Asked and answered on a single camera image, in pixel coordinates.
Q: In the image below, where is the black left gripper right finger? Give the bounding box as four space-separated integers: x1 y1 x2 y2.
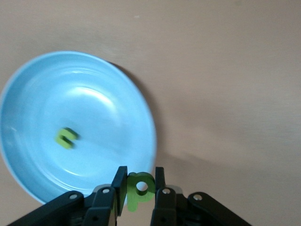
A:
150 166 253 226

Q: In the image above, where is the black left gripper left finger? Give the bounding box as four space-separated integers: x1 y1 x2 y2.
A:
7 166 129 226

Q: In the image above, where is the green lowercase letter p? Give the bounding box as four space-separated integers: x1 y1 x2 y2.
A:
127 171 156 212

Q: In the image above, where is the green lowercase letter n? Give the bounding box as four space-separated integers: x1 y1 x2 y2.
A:
54 127 80 150

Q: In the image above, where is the blue plate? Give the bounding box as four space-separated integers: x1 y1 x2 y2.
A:
0 50 157 205

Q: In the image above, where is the brown table cover mat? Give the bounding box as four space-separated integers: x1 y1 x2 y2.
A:
0 0 301 226

